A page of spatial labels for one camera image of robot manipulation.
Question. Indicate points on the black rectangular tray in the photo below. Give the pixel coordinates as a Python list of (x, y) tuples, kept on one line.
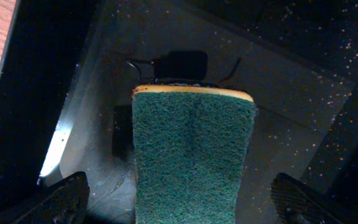
[(68, 71)]

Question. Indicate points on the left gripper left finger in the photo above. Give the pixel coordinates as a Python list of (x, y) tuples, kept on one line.
[(64, 202)]

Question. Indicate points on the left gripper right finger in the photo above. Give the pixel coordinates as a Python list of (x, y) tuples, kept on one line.
[(296, 203)]

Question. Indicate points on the yellow green scrub sponge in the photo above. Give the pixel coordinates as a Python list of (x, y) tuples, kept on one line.
[(190, 143)]

